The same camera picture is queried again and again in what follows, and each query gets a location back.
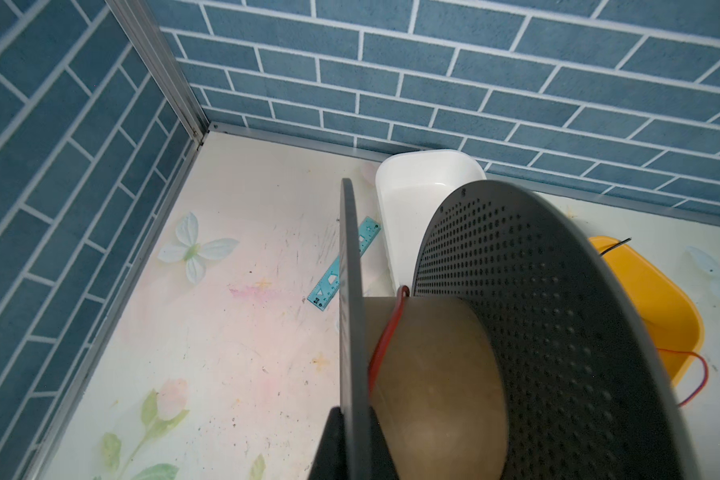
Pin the dark grey perforated spool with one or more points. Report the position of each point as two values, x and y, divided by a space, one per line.
515 354

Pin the metal frame corner post left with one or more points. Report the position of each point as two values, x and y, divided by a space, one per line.
140 27

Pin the yellow plastic tub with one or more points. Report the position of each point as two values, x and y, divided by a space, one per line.
670 317

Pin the white plastic tub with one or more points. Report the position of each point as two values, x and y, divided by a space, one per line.
410 188

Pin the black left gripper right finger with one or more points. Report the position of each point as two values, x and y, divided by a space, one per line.
382 464

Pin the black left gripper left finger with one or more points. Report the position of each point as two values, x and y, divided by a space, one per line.
330 458

